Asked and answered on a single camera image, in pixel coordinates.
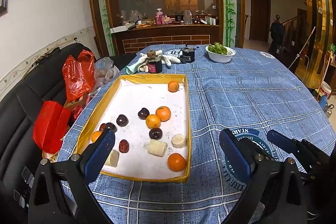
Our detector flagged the pale sugarcane cylinder piece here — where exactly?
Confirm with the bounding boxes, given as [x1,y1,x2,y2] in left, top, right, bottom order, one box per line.
[147,139,168,157]

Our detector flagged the orange tangerine edge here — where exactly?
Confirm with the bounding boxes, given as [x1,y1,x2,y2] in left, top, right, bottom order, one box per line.
[168,81,179,93]

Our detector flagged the pink bottle on counter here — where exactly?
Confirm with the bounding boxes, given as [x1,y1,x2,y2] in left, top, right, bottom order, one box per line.
[155,8,165,26]

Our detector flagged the dark plum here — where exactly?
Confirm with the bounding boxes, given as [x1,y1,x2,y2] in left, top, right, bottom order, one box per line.
[138,107,150,120]
[149,128,163,140]

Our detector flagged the clear plastic bag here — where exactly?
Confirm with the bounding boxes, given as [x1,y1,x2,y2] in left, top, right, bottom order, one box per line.
[94,57,120,90]

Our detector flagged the red jujube date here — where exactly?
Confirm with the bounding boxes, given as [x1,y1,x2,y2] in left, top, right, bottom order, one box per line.
[99,123,106,132]
[118,139,129,153]

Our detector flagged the dark plum low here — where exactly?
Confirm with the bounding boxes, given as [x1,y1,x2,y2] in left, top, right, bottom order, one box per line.
[116,114,129,127]

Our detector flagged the red plastic bag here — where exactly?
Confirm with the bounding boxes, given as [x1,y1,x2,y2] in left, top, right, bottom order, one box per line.
[62,50,95,102]

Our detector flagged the small white sugarcane piece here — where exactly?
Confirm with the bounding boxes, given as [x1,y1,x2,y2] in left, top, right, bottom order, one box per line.
[171,134,187,148]

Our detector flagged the white bowl with greens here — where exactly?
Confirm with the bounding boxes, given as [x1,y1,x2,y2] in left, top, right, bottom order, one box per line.
[206,42,236,63]

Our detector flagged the wooden counter with bricks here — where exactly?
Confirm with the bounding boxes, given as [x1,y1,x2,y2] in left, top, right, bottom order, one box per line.
[113,24,220,55]

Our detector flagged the small orange kumquat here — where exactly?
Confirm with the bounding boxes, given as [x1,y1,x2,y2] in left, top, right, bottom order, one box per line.
[146,114,161,129]

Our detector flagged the large orange tangerine front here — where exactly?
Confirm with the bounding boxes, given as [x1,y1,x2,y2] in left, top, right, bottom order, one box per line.
[167,153,187,172]

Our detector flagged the black small box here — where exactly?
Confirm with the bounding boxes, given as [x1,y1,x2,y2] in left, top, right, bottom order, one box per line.
[180,44,196,64]

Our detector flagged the small dark grape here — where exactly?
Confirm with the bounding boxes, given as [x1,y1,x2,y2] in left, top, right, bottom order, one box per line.
[105,122,117,133]

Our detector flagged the orange tangerine near left corner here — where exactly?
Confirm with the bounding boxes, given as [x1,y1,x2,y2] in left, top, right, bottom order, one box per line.
[91,131,102,143]

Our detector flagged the framed wall picture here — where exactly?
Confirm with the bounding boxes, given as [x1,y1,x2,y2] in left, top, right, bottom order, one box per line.
[0,0,8,16]

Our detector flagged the dark jar with pink label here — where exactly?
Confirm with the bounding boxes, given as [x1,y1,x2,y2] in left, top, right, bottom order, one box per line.
[147,50,162,73]

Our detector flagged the small orange tangerine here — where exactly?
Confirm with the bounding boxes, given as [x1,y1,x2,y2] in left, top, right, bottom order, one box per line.
[155,106,171,122]

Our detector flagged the yellow rimmed white tray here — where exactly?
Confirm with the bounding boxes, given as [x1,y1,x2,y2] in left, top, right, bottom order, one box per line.
[75,73,191,183]

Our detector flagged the white cotton gloves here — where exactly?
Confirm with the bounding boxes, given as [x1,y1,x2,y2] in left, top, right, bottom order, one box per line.
[138,50,181,73]

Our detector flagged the black leather sofa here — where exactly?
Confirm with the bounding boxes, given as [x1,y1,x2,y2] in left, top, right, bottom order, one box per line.
[0,43,85,223]

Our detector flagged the person in background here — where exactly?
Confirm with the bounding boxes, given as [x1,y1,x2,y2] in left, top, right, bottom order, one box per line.
[268,15,284,53]

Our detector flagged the teal cup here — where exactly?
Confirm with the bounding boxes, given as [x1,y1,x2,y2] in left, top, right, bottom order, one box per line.
[125,63,140,75]

